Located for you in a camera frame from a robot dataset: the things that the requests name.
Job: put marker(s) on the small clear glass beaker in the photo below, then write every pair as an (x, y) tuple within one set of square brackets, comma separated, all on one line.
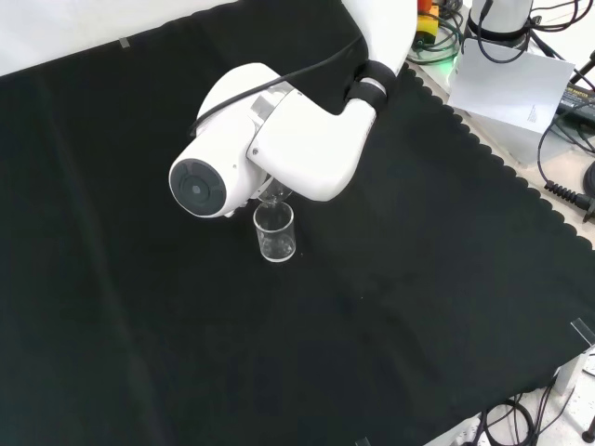
[(276, 195)]

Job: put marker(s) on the tall clear glass beaker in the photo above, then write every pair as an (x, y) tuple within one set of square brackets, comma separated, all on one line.
[(276, 248)]

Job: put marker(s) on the black bench cloth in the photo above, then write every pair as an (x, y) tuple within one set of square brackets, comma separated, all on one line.
[(186, 302)]

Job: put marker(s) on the grey tape strip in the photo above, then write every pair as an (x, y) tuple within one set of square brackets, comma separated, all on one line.
[(362, 442), (124, 43), (583, 330)]

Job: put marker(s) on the grey box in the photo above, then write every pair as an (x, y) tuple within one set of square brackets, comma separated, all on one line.
[(511, 141)]

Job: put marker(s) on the yellow stop button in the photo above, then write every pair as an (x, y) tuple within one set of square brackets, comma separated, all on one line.
[(427, 23)]

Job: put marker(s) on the pale white board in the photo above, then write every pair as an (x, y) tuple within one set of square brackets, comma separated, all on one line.
[(506, 83)]

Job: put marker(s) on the white device with black band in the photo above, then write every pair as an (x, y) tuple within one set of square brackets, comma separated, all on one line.
[(497, 18)]

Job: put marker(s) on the black power adapter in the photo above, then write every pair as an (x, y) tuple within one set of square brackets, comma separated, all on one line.
[(578, 100)]

